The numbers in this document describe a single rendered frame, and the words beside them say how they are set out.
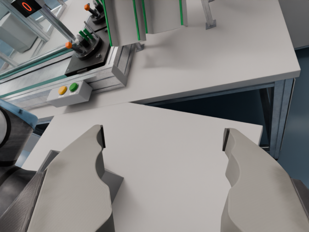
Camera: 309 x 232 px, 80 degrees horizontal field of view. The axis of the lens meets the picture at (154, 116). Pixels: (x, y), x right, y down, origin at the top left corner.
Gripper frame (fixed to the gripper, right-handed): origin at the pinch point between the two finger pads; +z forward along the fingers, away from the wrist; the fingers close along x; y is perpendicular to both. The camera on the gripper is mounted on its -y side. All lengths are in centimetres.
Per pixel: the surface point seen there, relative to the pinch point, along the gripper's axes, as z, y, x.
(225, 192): 19.6, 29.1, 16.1
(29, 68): 108, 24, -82
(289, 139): 88, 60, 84
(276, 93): 46, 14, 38
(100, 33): 86, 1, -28
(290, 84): 43, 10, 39
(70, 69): 74, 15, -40
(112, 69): 61, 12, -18
